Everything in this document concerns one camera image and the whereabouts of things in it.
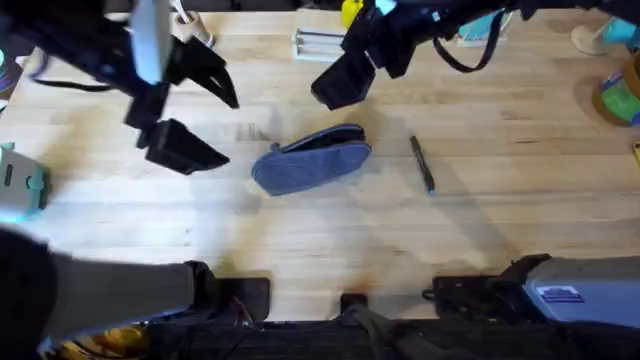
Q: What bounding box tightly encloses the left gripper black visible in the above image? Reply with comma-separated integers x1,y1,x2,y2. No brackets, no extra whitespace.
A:
74,36,241,177

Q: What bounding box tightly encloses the blue soft zip bag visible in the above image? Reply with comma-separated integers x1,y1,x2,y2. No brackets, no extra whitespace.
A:
250,122,373,198

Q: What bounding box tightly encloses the yellow object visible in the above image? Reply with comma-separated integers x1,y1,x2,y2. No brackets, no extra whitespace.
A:
340,0,365,30

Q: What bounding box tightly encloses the left wrist upright flat plate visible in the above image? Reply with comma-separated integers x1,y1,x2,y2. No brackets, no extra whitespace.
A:
129,0,174,86

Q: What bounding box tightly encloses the black pen with teal tip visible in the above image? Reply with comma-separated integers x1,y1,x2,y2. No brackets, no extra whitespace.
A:
409,134,437,197

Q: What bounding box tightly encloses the teal and white box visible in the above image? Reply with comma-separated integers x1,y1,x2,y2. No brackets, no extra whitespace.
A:
456,8,515,50

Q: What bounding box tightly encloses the grey and teal box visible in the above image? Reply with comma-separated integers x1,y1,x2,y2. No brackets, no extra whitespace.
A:
0,141,52,224

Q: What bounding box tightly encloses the white disc with teal tool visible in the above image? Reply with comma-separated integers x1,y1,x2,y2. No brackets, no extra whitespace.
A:
570,16,640,57

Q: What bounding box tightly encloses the brown tape roll green label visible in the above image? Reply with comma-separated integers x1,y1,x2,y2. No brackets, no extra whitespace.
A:
591,48,640,128

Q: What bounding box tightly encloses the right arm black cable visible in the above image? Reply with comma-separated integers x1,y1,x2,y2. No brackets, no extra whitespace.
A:
431,8,507,75

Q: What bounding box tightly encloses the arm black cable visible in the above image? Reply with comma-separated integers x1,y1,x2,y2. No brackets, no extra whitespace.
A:
28,49,114,94
431,8,507,75

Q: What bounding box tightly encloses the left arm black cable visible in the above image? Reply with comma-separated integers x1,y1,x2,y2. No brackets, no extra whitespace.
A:
28,49,114,94

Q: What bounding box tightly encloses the yellow cable heap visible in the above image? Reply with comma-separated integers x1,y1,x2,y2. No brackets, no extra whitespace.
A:
52,323,151,360

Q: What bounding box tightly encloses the black rail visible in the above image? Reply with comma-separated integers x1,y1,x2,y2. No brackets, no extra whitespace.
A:
147,318,640,360

